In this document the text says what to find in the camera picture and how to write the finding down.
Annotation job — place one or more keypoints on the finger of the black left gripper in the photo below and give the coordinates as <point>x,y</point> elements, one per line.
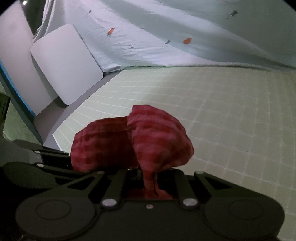
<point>49,156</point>

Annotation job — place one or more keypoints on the red checkered cloth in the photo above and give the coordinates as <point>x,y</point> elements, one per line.
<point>148,138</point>

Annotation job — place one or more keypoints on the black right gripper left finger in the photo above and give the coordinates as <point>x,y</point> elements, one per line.
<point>115,188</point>

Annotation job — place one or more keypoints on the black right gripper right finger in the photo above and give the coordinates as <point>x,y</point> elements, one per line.
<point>175,183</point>

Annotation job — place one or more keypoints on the green grid cutting mat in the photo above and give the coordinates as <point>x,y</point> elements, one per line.
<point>241,122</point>

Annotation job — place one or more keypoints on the light blue bed sheet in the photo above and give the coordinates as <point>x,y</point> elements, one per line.
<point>121,34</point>

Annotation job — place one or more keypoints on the white panel with blue edge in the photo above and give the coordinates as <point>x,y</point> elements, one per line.
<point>30,91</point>

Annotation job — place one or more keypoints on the white rounded board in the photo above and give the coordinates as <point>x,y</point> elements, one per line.
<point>66,63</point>

